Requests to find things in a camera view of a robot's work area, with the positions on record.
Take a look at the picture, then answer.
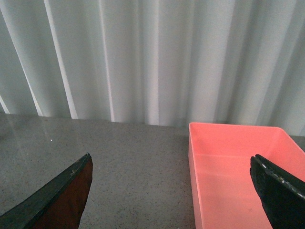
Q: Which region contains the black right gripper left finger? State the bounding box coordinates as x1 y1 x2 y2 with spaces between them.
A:
0 153 93 229

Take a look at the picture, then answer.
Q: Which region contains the white pleated curtain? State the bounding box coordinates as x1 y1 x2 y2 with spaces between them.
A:
0 0 305 135

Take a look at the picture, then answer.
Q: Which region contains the pink plastic bin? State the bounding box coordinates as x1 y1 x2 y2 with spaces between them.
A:
189 123 305 229

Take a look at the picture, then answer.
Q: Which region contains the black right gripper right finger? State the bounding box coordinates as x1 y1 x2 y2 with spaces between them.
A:
250 154 305 229

